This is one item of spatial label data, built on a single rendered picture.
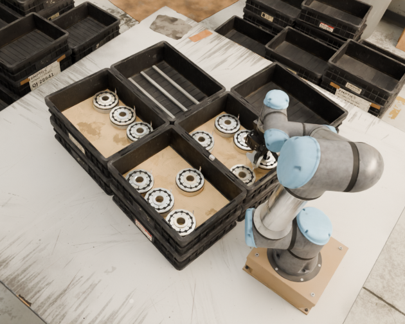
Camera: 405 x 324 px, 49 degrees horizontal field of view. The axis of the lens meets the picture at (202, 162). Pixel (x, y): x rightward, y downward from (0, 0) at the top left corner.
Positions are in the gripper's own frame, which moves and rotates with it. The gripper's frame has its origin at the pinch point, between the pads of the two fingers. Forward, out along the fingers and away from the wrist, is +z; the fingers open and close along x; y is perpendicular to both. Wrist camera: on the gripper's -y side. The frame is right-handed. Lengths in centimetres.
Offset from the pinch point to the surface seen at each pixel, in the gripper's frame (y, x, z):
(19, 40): 162, 15, 42
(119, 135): 46, 31, 3
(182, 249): -7.1, 46.3, -3.8
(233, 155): 10.2, 3.6, 2.5
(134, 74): 70, 5, 5
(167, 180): 18.0, 30.7, 1.7
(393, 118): -5, -164, 91
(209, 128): 26.3, 0.8, 3.2
